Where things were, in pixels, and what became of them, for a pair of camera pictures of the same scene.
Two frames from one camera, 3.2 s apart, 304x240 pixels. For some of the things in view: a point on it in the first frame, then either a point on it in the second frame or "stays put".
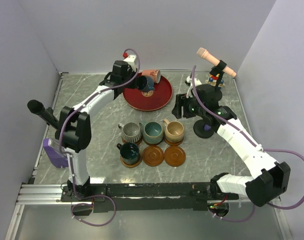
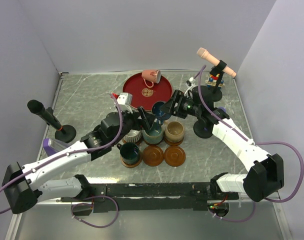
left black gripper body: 131,74 → 131,122
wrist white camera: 130,60 → 124,100
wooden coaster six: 153,156 stays put
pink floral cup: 155,74 stays put
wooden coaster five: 174,156 stays put
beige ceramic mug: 174,130 stays put
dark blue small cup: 145,83 → 158,112
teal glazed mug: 153,132 stays put
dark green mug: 129,152 stays put
